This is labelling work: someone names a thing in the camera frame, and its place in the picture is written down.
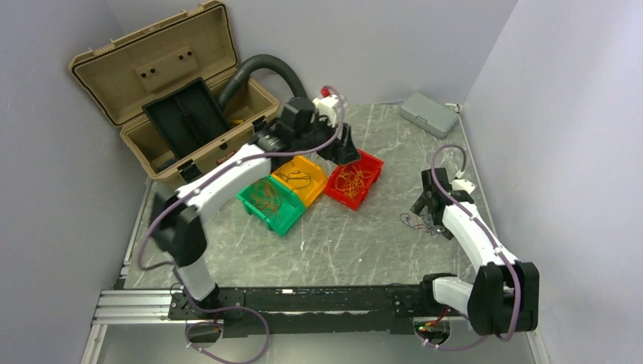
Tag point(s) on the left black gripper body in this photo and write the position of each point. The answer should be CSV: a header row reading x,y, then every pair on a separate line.
x,y
315,136

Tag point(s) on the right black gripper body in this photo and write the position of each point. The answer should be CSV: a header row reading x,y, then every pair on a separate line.
x,y
418,206

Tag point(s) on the red plastic bin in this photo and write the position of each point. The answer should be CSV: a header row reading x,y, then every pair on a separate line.
x,y
350,184

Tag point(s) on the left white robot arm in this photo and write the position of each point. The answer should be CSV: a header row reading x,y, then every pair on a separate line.
x,y
302,127

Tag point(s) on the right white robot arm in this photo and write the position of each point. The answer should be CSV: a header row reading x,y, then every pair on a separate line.
x,y
503,298

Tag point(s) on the yellow plastic bin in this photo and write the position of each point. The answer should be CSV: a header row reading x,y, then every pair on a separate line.
x,y
304,177

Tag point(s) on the green plastic bin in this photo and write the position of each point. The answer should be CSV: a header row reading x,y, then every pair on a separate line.
x,y
278,207

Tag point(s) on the grey plastic case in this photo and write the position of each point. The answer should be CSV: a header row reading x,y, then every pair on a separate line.
x,y
427,114

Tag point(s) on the black toolbox tray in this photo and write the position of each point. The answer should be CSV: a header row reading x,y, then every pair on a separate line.
x,y
188,118

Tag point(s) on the tan plastic toolbox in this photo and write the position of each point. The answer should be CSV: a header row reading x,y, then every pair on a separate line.
x,y
156,62

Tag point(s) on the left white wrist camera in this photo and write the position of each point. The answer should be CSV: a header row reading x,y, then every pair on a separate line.
x,y
329,105

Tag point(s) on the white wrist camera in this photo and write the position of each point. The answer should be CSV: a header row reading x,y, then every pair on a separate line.
x,y
464,185
329,105

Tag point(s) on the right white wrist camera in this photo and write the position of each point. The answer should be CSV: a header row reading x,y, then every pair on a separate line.
x,y
464,185

